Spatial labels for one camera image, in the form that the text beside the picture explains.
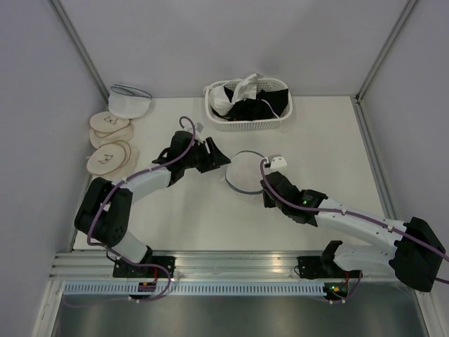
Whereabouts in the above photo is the spare white mesh bag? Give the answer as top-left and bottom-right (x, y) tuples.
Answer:
(108, 84), (152, 119)

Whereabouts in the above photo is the left aluminium frame post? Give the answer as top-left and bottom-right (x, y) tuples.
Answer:
(48, 0), (109, 104)

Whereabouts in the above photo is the purple cable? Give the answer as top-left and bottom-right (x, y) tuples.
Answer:
(259, 158), (449, 285)
(86, 117), (196, 303)

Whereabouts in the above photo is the white plastic basket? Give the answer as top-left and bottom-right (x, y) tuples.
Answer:
(203, 75), (293, 131)

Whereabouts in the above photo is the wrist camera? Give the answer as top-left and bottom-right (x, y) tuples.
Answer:
(194, 123), (203, 142)
(264, 154), (288, 173)

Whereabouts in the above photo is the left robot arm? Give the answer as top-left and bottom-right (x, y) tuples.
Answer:
(74, 131), (231, 279)

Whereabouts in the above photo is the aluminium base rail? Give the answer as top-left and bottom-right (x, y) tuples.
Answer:
(48, 249), (373, 280)

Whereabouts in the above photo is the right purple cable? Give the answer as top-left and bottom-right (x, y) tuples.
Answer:
(259, 158), (449, 285)

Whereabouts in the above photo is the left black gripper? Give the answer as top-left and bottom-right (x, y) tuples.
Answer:
(182, 138), (232, 175)

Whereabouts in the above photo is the top cream laundry bag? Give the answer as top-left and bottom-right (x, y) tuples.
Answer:
(89, 112), (130, 133)

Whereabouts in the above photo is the black bra in basket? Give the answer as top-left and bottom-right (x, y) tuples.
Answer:
(213, 89), (289, 121)

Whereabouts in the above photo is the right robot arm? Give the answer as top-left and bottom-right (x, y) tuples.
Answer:
(260, 172), (447, 292)

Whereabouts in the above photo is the white mesh laundry bag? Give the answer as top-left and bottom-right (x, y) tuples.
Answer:
(224, 150), (264, 196)

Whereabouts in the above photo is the right aluminium frame post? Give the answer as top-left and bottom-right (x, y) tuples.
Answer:
(354, 0), (420, 103)

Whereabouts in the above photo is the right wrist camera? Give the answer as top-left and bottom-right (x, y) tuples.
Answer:
(264, 154), (288, 173)

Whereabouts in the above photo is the aluminium frame post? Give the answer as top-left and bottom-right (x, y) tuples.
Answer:
(354, 0), (420, 103)
(48, 0), (109, 104)

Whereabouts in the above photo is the middle cream laundry bag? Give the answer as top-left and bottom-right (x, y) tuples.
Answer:
(89, 125), (134, 148)

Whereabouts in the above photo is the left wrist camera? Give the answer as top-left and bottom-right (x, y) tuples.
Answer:
(194, 123), (203, 142)

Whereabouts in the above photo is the white bra in basket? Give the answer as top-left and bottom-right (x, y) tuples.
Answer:
(203, 73), (260, 117)

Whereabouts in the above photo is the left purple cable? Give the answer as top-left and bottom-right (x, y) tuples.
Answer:
(86, 117), (196, 303)

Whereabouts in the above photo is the white slotted cable duct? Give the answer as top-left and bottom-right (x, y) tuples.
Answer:
(63, 281), (326, 296)

